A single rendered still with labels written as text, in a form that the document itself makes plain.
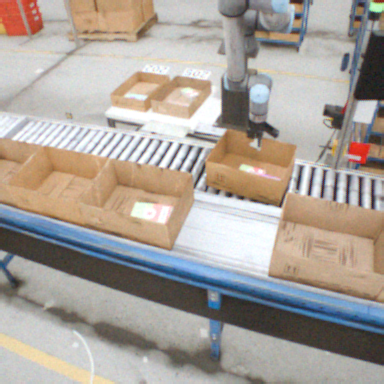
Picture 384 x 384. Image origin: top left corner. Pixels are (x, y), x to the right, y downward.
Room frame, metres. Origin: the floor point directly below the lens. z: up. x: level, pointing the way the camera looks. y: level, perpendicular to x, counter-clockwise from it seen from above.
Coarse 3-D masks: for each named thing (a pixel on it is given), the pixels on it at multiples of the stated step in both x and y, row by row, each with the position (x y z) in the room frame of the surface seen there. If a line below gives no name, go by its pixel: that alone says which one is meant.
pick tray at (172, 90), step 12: (168, 84) 2.33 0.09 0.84; (180, 84) 2.43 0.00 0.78; (192, 84) 2.38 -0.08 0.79; (204, 84) 2.33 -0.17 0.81; (156, 96) 2.17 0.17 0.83; (168, 96) 2.29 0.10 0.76; (180, 96) 2.28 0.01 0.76; (204, 96) 2.19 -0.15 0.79; (156, 108) 2.09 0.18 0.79; (168, 108) 2.04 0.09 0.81; (180, 108) 2.00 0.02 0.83; (192, 108) 2.02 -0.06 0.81
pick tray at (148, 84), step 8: (136, 72) 2.56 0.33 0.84; (144, 72) 2.54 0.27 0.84; (128, 80) 2.46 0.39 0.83; (136, 80) 2.54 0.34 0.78; (144, 80) 2.55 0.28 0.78; (152, 80) 2.52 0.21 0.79; (160, 80) 2.48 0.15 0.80; (168, 80) 2.42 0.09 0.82; (120, 88) 2.36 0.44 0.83; (128, 88) 2.44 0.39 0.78; (136, 88) 2.46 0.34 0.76; (144, 88) 2.45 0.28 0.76; (152, 88) 2.43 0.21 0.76; (160, 88) 2.31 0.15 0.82; (112, 96) 2.23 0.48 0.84; (120, 96) 2.34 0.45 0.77; (152, 96) 2.20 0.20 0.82; (112, 104) 2.24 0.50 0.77; (120, 104) 2.20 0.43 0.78; (128, 104) 2.17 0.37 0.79; (136, 104) 2.14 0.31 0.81; (144, 104) 2.11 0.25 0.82; (144, 112) 2.11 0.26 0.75
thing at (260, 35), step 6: (306, 6) 4.93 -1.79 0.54; (294, 12) 4.68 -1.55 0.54; (306, 18) 5.02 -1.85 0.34; (306, 24) 5.01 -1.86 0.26; (300, 30) 4.63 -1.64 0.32; (258, 36) 4.95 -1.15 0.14; (264, 36) 4.93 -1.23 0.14; (300, 36) 4.62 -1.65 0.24; (282, 42) 4.73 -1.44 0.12; (288, 42) 4.69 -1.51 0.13; (294, 42) 4.66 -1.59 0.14; (300, 42) 4.61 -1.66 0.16
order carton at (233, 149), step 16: (224, 144) 1.56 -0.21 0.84; (240, 144) 1.56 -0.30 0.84; (272, 144) 1.47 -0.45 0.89; (288, 144) 1.43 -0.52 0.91; (208, 160) 1.34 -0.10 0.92; (224, 160) 1.53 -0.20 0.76; (240, 160) 1.51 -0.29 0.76; (256, 160) 1.51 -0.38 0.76; (272, 160) 1.47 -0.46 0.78; (288, 160) 1.42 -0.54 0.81; (208, 176) 1.34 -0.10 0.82; (224, 176) 1.30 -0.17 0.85; (240, 176) 1.25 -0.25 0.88; (256, 176) 1.22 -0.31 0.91; (272, 176) 1.36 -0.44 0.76; (288, 176) 1.27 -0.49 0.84; (240, 192) 1.25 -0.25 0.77; (256, 192) 1.21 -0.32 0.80; (272, 192) 1.18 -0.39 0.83
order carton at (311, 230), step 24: (288, 192) 0.95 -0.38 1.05; (288, 216) 0.95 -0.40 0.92; (312, 216) 0.91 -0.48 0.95; (336, 216) 0.87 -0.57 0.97; (360, 216) 0.84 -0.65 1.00; (288, 240) 0.84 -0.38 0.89; (312, 240) 0.83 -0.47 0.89; (336, 240) 0.82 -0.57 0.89; (360, 240) 0.81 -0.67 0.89; (288, 264) 0.67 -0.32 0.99; (312, 264) 0.64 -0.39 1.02; (336, 264) 0.61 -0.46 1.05; (360, 264) 0.70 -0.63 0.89; (336, 288) 0.59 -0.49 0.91; (360, 288) 0.56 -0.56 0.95
